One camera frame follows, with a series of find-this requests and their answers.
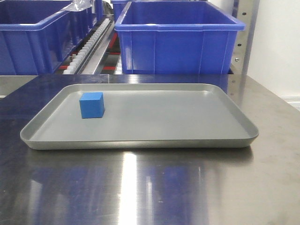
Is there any blue cube block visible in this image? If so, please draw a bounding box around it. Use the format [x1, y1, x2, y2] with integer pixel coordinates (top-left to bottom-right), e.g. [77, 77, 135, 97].
[79, 92, 105, 119]

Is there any grey metal tray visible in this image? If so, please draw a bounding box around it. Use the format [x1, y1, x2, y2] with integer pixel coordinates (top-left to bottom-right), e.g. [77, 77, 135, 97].
[20, 83, 259, 150]

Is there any blue plastic bin right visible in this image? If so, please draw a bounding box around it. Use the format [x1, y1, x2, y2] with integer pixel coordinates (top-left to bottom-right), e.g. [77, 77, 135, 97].
[115, 1, 245, 75]

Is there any blue plastic bin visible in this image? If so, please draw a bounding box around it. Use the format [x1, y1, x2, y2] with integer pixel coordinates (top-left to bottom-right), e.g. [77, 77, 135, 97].
[115, 1, 245, 75]
[0, 0, 97, 75]

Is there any blue bin rear right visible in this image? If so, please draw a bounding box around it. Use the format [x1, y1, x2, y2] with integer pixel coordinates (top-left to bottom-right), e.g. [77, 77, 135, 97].
[111, 0, 209, 23]

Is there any blue rear left bin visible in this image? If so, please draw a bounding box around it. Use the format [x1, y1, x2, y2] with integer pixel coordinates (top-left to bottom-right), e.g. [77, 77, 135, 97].
[95, 0, 103, 22]

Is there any clear plastic sheet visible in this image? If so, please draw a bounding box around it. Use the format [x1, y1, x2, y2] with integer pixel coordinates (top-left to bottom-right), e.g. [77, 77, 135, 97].
[63, 0, 94, 12]

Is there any blue plastic bin left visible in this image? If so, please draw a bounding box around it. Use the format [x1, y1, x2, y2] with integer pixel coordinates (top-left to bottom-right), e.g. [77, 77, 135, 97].
[0, 0, 97, 75]

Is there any white roller conveyor rail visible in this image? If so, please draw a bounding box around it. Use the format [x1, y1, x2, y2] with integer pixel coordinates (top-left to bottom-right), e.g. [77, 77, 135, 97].
[62, 17, 114, 75]

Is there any steel shelf upright post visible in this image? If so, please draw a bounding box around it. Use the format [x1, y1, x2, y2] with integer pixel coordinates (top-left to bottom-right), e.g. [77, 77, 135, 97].
[231, 0, 260, 75]

